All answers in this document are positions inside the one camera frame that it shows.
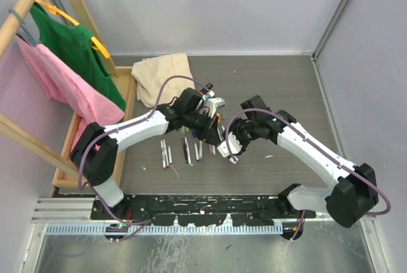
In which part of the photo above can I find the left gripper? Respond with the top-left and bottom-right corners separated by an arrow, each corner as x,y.
183,110 -> 220,145

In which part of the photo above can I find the dark blue cap marker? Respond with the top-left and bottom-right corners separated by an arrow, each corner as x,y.
216,113 -> 225,141

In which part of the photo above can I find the grey end white marker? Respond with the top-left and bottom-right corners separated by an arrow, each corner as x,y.
198,141 -> 203,160

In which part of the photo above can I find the blue end white marker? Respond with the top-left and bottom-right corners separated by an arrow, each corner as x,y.
194,143 -> 200,162

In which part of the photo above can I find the dark purple clear pen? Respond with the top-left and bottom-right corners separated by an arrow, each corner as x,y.
181,136 -> 188,164

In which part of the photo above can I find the green cap rainbow pen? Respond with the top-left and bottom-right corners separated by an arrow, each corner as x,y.
184,136 -> 193,166

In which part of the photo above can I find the red cap white pen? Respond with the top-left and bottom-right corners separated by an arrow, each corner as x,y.
167,146 -> 173,165

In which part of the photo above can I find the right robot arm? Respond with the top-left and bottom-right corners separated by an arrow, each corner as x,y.
217,95 -> 378,228

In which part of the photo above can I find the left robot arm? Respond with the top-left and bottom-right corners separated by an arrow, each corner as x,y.
70,88 -> 226,220

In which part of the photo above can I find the orange black highlighter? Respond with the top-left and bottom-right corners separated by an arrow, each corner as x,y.
200,83 -> 213,95

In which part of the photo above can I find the beige folded cloth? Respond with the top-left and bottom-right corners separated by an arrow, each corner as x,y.
131,53 -> 195,108

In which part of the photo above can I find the pink shirt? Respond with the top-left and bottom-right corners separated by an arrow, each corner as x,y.
15,34 -> 124,147

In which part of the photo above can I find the yellow hanger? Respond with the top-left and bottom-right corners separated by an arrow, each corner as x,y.
35,0 -> 110,59

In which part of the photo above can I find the green shirt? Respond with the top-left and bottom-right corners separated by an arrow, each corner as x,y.
30,2 -> 126,111

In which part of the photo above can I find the wooden clothes rack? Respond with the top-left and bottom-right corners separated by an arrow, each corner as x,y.
1,0 -> 135,186

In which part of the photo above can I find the grey hanger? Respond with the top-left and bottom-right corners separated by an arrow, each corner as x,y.
8,8 -> 39,46

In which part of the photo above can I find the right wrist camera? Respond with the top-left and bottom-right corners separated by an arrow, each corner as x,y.
216,132 -> 242,164

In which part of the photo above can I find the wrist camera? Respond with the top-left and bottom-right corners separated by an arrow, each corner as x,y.
205,97 -> 226,118
216,132 -> 242,164

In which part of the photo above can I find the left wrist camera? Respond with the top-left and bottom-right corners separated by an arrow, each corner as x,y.
205,97 -> 226,118

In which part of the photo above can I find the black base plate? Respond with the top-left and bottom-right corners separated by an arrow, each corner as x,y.
90,193 -> 317,227

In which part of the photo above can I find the grey cable duct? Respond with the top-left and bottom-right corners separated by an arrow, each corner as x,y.
45,221 -> 283,236

